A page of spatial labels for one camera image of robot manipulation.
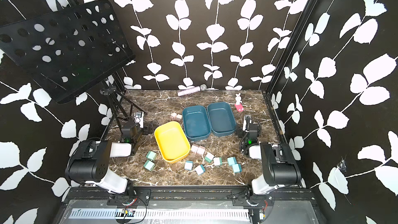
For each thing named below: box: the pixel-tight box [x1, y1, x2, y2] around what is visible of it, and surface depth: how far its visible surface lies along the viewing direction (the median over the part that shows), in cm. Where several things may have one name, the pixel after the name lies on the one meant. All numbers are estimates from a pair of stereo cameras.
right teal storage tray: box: [206, 101, 237, 138], surface depth 106 cm
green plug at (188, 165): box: [184, 160, 194, 171], surface depth 85 cm
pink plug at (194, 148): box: [190, 144, 199, 154], surface depth 91 cm
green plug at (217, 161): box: [212, 157, 223, 166], surface depth 86 cm
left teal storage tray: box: [182, 105, 212, 142], surface depth 106 cm
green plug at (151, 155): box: [146, 150, 157, 161], surface depth 88 cm
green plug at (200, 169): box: [194, 164, 206, 176], surface depth 83 cm
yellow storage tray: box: [153, 121, 191, 164], surface depth 95 cm
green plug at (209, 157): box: [204, 151, 215, 164], surface depth 87 cm
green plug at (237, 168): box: [232, 163, 243, 174], surface depth 83 cm
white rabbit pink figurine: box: [234, 92, 245, 112], surface depth 111 cm
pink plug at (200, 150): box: [196, 145, 206, 156], surface depth 90 cm
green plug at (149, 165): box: [143, 159, 156, 172], surface depth 84 cm
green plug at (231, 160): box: [226, 156, 237, 166], surface depth 86 cm
